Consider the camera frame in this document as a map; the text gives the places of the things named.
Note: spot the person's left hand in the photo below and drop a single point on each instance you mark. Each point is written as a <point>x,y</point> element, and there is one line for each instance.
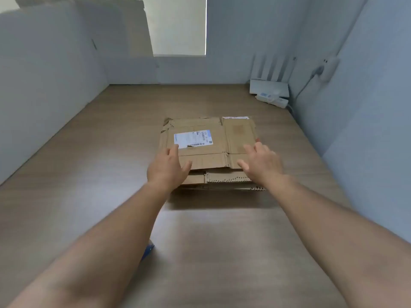
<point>167,171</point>

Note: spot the person's right hand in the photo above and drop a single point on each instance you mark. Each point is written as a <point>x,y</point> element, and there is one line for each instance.
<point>265,165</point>

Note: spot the stack of cardboard boxes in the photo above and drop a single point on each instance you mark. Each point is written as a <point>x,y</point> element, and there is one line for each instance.
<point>244,187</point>

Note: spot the small brown cardboard box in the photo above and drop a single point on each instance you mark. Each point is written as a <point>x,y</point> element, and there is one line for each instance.
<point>205,147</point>

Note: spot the blue tape dispenser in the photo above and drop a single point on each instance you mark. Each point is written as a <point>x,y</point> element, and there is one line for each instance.
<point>148,250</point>

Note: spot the person's right forearm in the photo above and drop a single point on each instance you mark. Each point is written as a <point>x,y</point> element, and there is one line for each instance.
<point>337,240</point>

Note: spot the person's left forearm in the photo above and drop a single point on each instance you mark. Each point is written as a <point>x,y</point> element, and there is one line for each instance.
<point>96,246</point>

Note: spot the white power strip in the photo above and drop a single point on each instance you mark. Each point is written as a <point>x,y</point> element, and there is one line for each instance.
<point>277,101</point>

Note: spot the white router with antennas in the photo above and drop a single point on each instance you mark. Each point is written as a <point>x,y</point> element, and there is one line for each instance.
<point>266,86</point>

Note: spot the bright window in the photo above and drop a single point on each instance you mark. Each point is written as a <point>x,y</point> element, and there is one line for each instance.
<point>179,25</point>

